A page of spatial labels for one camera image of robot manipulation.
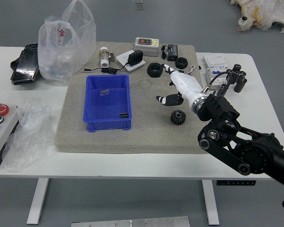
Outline crumpled clear plastic bag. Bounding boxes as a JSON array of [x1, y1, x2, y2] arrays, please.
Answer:
[[1, 98, 56, 173]]

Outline grey switch box two buttons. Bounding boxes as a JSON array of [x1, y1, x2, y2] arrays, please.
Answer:
[[134, 37, 160, 57]]

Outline black power adapter with cord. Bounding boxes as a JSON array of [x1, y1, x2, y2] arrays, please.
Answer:
[[81, 50, 144, 74]]

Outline clear plastic bag red print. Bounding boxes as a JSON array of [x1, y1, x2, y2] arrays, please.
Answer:
[[37, 0, 97, 86]]

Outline brass valve white fittings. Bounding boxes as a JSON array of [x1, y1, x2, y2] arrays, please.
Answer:
[[99, 47, 115, 68]]

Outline white table leg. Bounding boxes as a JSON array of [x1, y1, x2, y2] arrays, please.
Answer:
[[26, 178, 50, 225], [202, 179, 220, 225]]

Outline grey push-button control box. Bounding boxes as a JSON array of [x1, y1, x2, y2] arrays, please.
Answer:
[[0, 103, 20, 170]]

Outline plush toy in plastic wrap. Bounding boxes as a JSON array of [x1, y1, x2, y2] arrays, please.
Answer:
[[229, 0, 284, 37]]

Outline black power module green label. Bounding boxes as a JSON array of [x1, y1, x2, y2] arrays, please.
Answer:
[[160, 44, 180, 61]]

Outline black module with red-white wires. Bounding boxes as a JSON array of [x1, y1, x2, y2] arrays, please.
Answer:
[[178, 65, 197, 77]]

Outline black table height controller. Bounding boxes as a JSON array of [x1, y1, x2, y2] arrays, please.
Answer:
[[216, 180, 256, 186]]

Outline white wall socket plate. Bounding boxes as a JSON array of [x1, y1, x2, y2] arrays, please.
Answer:
[[115, 50, 146, 72]]

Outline black plastic tray pack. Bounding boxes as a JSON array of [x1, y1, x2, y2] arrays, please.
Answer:
[[10, 43, 40, 85]]

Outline big black gear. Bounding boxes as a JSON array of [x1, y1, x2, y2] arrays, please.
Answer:
[[170, 110, 186, 125]]

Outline grey-brown foam mat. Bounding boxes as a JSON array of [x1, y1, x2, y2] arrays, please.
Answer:
[[54, 42, 215, 154]]

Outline large black cylindrical capacitor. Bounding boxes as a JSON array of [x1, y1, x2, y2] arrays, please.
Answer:
[[234, 77, 248, 93]]

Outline small black hex nut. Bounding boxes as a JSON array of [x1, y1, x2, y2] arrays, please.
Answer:
[[175, 57, 188, 70]]

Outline blue plastic bin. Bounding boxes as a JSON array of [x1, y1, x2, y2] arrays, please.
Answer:
[[82, 74, 133, 131]]

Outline white circuit breaker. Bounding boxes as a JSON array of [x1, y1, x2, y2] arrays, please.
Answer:
[[203, 55, 229, 91]]

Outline big black hex nut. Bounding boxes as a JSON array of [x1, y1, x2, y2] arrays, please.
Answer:
[[147, 62, 163, 78]]

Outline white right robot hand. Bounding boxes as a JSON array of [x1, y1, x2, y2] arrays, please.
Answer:
[[155, 63, 205, 107]]

